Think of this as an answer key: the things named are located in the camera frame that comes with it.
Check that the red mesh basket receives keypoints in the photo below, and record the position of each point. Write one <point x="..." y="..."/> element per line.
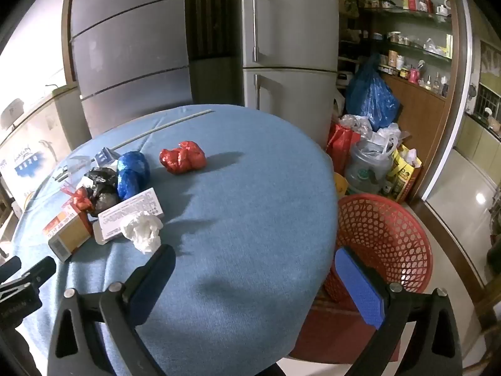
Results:
<point x="391" y="243"/>

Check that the yellow plastic container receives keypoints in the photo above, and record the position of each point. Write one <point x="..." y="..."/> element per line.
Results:
<point x="340" y="186"/>

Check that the grey cabinet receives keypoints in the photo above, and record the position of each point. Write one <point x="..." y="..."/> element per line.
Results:
<point x="129" y="47"/>

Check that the clear crumpled plastic bag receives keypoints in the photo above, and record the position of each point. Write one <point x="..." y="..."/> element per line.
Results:
<point x="354" y="122"/>

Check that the wooden shelf cabinet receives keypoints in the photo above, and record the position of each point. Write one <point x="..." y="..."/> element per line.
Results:
<point x="426" y="117"/>

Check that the yellow paper bag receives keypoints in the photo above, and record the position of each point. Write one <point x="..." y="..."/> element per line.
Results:
<point x="403" y="180"/>

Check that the blue and white box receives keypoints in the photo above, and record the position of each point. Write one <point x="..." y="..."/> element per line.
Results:
<point x="105" y="156"/>

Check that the large blue plastic bag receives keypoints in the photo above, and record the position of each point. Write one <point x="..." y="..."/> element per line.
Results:
<point x="372" y="98"/>

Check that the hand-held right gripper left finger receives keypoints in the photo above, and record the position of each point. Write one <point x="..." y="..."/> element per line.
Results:
<point x="150" y="282"/>

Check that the clear plastic wrapper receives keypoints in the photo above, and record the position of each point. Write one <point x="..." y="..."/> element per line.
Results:
<point x="70" y="168"/>

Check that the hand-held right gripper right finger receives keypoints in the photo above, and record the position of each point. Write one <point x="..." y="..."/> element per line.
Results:
<point x="358" y="290"/>

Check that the thin grey strip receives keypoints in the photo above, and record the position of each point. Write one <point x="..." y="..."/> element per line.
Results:
<point x="176" y="122"/>

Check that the red plastic bag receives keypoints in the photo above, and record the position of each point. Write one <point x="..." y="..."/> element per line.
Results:
<point x="182" y="158"/>

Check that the metal rack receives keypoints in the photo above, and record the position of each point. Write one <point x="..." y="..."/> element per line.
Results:
<point x="495" y="239"/>

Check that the white cardboard box blue print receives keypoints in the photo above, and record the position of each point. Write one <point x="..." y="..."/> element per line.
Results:
<point x="39" y="145"/>

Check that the white printed medicine box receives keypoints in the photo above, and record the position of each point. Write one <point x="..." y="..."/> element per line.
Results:
<point x="129" y="207"/>

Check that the clear plastic bag bundle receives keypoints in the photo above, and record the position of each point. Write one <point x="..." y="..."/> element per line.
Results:
<point x="364" y="168"/>

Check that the shelf of jars and bottles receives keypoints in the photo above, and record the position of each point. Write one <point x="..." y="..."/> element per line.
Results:
<point x="395" y="62"/>

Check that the grey refrigerator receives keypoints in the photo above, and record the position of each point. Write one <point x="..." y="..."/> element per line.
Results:
<point x="293" y="27"/>

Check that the kitchen counter cabinet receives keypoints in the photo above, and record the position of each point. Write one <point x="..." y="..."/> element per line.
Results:
<point x="475" y="145"/>

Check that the red gift bag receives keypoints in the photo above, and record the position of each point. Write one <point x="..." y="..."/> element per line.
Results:
<point x="340" y="145"/>

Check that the tan box with red label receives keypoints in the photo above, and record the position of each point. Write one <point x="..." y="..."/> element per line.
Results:
<point x="72" y="235"/>

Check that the white tissue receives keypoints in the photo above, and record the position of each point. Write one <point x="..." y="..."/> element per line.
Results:
<point x="143" y="231"/>

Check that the blue tablecloth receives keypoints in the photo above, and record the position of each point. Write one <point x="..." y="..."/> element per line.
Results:
<point x="242" y="211"/>

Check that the dark red stool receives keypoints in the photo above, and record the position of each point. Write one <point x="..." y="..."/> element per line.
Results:
<point x="332" y="333"/>

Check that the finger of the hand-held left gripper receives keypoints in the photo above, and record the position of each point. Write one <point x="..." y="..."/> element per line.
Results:
<point x="39" y="270"/>
<point x="9" y="268"/>

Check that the black plastic bag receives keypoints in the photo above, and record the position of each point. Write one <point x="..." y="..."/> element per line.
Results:
<point x="103" y="199"/>

